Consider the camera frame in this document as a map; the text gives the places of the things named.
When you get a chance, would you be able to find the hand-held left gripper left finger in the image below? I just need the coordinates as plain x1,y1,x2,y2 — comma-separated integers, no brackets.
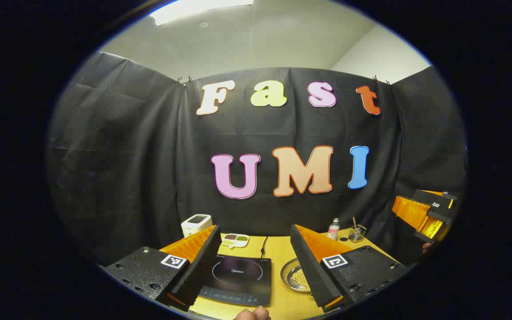
103,225,223,312

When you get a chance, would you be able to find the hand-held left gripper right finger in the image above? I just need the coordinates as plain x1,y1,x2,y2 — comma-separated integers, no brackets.
290,224,406,313

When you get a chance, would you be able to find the steel pot with black handle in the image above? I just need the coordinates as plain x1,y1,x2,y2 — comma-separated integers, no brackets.
280,257,312,293

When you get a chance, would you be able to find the black induction cooktop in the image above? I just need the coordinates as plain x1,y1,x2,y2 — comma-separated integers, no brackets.
198,254,272,307

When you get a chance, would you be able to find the heap of soybeans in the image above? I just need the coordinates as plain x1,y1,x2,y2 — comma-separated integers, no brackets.
292,267,311,292

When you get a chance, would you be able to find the white toaster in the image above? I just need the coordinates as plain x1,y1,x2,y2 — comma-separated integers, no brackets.
181,214,213,237

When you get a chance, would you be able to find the white divided dish with beans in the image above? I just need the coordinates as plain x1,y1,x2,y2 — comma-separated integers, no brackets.
221,234,250,248

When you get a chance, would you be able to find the black backdrop cloth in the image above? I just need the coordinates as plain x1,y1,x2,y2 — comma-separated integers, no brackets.
46,51,468,267

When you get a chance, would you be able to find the ceiling light panel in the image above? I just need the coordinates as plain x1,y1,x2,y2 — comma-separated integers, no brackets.
149,0,255,26

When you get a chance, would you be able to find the clear wire utensil holder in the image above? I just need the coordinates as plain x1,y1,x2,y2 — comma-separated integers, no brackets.
348,224,367,243

